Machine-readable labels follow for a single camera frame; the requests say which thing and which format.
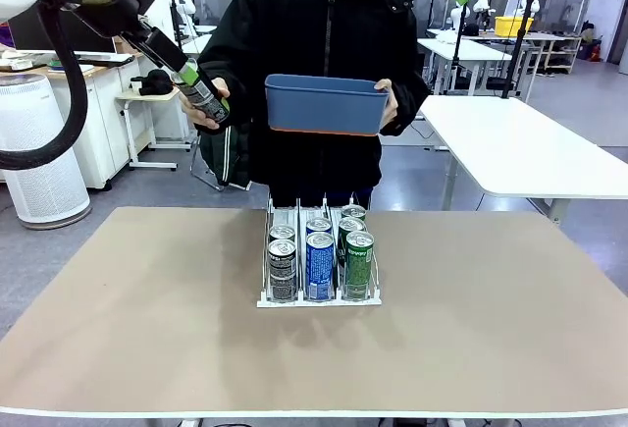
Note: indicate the black plush item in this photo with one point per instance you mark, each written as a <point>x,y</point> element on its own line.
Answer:
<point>154,82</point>

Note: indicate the small white side table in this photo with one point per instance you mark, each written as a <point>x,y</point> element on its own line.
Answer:
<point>147,98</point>

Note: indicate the person right hand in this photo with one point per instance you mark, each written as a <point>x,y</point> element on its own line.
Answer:
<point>203,120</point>

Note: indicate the white cylindrical air purifier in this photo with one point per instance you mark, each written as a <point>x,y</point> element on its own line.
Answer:
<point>39,176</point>

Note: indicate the green soda can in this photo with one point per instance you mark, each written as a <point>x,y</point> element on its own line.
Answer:
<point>353,212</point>
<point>349,226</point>
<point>359,265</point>

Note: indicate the person right forearm black sleeve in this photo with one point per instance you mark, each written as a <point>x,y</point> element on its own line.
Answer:
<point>211,66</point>

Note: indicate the white cabinet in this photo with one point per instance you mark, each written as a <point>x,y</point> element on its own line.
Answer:
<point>103,118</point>

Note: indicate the red fire extinguisher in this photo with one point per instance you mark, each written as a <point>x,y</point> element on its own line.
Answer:
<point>594,51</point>

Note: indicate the blue Pocari Sweat can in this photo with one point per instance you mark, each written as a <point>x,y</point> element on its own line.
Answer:
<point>320,265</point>
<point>319,225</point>

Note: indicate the dark green striped jacket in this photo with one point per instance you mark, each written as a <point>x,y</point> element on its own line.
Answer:
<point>230,162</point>

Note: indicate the person torso black jacket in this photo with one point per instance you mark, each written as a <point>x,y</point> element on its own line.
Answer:
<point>314,29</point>

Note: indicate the person left hand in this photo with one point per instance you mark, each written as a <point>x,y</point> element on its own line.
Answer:
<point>391,108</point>

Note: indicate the wooden desk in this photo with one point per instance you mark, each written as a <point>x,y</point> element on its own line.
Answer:
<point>98,66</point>

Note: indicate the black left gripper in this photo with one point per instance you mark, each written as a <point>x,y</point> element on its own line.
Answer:
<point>164,49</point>

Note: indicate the black tripod stand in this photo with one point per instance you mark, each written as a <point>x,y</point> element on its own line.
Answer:
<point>515,44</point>

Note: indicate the black monitor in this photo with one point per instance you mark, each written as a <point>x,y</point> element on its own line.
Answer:
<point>29,34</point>

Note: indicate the clear plastic can dispenser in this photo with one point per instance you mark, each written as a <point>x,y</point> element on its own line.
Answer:
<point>319,303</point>

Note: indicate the person left forearm black sleeve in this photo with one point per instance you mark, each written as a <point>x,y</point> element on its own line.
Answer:
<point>412,98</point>

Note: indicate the yellow plastic crate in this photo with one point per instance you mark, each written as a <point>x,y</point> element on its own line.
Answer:
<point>510,27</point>

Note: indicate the black coffee can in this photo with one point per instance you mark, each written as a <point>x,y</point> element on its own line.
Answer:
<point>203,98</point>
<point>281,270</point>
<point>282,232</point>

